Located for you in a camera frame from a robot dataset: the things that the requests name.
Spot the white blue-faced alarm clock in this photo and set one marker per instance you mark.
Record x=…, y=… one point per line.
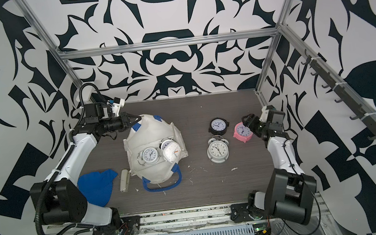
x=165, y=143

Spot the black round alarm clock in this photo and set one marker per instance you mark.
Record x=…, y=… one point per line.
x=218, y=126

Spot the white round alarm clock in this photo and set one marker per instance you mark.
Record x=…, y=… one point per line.
x=218, y=149

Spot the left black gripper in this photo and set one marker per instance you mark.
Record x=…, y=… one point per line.
x=129, y=117

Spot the small white alarm clock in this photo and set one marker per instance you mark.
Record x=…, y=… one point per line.
x=149, y=156

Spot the white square alarm clock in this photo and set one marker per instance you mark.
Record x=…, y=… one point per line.
x=172, y=152

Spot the small beige stapler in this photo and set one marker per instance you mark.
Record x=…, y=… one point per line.
x=124, y=180

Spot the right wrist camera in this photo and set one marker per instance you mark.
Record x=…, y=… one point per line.
x=265, y=113

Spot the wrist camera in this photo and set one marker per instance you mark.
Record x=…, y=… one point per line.
x=116, y=104
x=265, y=113

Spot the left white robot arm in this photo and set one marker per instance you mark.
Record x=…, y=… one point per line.
x=59, y=204

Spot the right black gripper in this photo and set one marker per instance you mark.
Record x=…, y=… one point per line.
x=252, y=121

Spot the grey wall hook rail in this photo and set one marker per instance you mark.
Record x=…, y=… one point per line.
x=344, y=92

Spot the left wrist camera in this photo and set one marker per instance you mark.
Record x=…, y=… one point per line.
x=116, y=104

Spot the white canvas bag blue handles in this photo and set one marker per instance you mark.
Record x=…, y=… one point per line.
x=150, y=132

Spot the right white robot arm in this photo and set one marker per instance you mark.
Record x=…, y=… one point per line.
x=290, y=193

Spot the pink alarm clock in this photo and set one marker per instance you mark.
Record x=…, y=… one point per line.
x=242, y=133

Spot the blue cloth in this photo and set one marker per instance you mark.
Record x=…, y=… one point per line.
x=97, y=186

